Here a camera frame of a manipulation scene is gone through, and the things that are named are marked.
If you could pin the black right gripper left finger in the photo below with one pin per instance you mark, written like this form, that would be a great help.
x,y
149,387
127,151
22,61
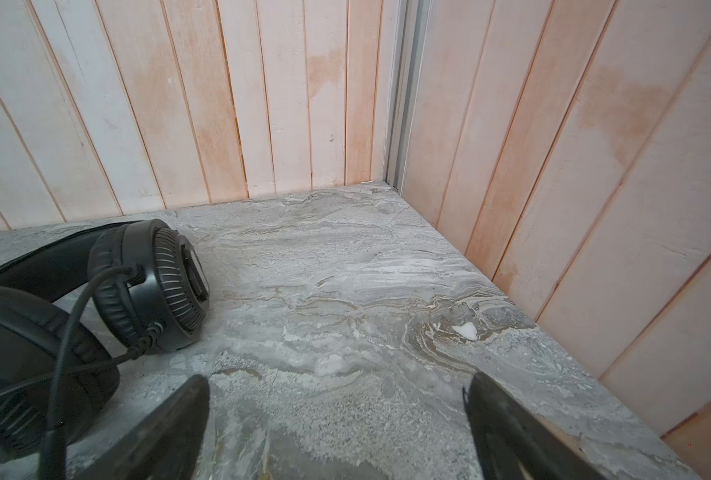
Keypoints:
x,y
165,444

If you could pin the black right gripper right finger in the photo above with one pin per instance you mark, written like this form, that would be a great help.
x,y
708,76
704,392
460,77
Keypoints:
x,y
511,443

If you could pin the small black wired headphones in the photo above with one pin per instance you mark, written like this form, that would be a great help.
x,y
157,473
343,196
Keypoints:
x,y
73,311

